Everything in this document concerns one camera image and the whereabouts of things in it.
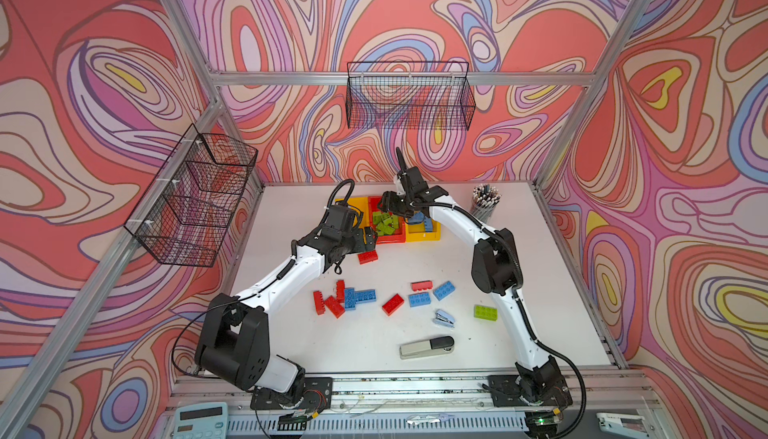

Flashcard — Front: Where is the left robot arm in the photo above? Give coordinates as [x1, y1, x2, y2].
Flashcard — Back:
[194, 179, 377, 397]

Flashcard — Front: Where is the left yellow bin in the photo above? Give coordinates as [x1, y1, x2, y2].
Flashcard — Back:
[348, 196, 370, 227]

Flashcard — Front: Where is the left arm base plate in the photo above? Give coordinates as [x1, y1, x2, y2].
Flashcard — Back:
[250, 376, 334, 413]

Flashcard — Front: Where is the wire basket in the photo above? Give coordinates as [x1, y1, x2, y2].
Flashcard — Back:
[345, 59, 476, 131]
[123, 125, 258, 267]

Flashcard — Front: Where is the pencil cup holder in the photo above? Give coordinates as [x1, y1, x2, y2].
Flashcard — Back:
[470, 184, 501, 223]

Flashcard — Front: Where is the white device bottom right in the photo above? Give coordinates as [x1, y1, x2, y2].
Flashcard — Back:
[596, 413, 651, 439]

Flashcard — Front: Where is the red lego brick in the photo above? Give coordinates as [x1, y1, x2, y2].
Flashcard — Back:
[410, 280, 433, 292]
[357, 251, 379, 265]
[382, 294, 405, 317]

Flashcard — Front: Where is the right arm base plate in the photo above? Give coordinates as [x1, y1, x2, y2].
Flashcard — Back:
[482, 375, 574, 410]

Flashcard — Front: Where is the yellow bin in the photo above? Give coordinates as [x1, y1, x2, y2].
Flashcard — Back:
[405, 219, 441, 242]
[348, 196, 370, 227]

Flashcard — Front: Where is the red flat lego brick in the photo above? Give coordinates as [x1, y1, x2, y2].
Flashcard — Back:
[410, 280, 433, 292]

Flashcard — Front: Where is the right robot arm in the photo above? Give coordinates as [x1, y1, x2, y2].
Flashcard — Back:
[380, 148, 587, 409]

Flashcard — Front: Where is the red middle bin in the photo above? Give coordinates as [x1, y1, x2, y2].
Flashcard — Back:
[367, 196, 406, 245]

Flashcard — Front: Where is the right yellow bin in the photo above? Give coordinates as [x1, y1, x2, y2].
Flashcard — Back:
[405, 219, 441, 242]

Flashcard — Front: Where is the back wire basket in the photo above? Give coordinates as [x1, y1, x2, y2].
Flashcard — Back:
[345, 59, 476, 131]

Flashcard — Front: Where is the grey black stapler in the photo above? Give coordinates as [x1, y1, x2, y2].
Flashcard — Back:
[399, 336, 455, 360]

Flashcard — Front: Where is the green lego cluster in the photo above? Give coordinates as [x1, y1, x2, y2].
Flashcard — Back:
[372, 211, 392, 236]

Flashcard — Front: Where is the left wire basket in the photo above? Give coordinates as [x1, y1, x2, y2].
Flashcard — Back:
[123, 125, 258, 267]

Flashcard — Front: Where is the white calculator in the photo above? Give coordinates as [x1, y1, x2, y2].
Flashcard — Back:
[171, 402, 229, 439]

